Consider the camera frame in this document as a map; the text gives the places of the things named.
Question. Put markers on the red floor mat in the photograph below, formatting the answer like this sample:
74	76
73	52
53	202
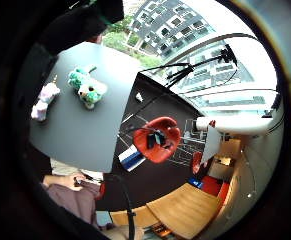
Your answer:
213	186

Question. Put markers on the white board panel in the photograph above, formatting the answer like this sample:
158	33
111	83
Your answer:
211	145

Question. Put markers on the pink and white soft toy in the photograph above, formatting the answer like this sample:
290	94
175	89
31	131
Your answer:
45	98

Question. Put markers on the black device on chair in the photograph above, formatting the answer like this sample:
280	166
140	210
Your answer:
156	138

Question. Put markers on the small white floor object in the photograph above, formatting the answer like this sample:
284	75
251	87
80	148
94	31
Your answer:
139	97

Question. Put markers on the blue and white box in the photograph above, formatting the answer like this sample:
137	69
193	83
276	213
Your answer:
131	159

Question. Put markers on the black tripod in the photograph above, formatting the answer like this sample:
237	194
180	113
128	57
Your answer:
185	71

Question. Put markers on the the person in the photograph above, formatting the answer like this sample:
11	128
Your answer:
75	200

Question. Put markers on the green and white soft toy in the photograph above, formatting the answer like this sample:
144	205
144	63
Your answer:
86	86

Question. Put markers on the wooden bench table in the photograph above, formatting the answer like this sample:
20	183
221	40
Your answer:
181	210

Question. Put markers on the grey apartment building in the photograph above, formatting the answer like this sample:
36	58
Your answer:
171	25

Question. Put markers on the green trees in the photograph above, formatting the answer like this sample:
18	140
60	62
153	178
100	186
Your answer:
125	40

